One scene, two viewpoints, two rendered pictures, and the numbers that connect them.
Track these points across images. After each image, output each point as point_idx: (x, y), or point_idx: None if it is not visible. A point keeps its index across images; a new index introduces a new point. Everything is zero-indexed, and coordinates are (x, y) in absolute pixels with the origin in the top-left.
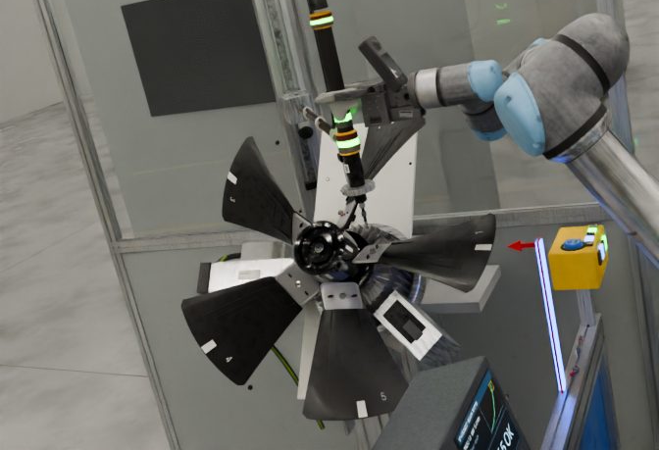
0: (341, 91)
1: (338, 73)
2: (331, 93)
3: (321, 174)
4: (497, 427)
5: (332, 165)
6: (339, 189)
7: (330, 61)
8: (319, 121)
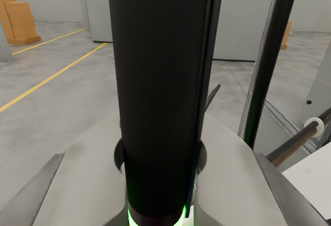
0: (65, 177)
1: (138, 85)
2: (73, 143)
3: (308, 160)
4: None
5: (326, 165)
6: (305, 191)
7: None
8: (309, 124)
